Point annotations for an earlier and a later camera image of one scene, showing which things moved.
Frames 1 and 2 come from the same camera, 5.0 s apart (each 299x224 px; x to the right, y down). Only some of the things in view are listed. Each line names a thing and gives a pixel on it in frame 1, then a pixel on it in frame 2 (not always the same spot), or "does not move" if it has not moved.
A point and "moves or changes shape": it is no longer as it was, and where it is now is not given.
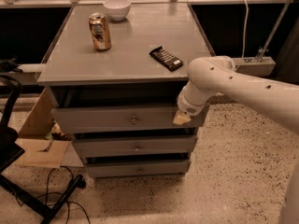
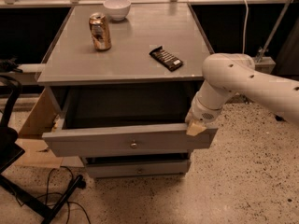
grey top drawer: x=101 y=119 moves or changes shape
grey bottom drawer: x=139 y=168 does not move
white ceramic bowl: x=117 y=7 does not move
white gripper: x=186 y=107 → x=200 y=114
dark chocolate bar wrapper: x=166 y=59 does not move
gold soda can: x=100 y=32 does not move
